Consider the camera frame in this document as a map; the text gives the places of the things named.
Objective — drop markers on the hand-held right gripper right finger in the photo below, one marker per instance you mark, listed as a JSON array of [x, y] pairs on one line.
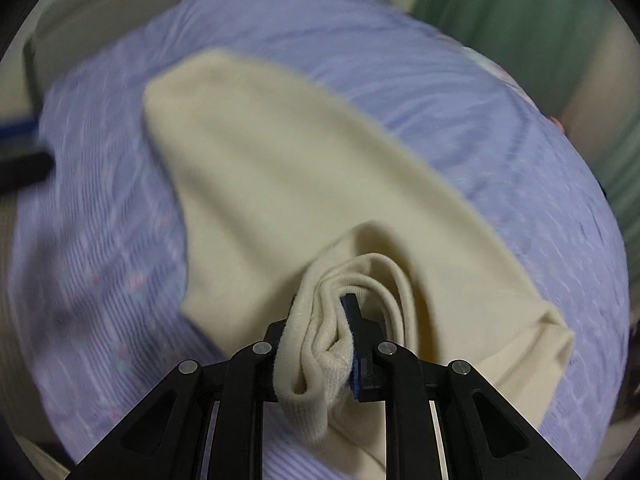
[[400, 385]]

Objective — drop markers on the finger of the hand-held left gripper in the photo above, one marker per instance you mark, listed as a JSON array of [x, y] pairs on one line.
[[25, 170], [15, 127]]

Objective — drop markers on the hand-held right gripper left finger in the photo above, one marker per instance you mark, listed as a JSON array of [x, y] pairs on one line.
[[245, 385]]

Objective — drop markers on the cream pants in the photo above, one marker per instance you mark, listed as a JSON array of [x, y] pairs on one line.
[[300, 185]]

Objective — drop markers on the grey padded headboard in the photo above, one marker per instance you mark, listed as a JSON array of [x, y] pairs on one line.
[[100, 30]]

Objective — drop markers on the pink plush toy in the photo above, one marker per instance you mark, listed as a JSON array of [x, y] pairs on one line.
[[559, 124]]

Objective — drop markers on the pale floral blanket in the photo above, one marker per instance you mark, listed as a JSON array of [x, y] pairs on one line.
[[492, 67]]

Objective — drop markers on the beige curtain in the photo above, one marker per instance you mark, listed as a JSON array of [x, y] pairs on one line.
[[600, 120]]

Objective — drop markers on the lavender striped duvet cover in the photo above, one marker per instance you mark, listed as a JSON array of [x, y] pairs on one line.
[[375, 50]]

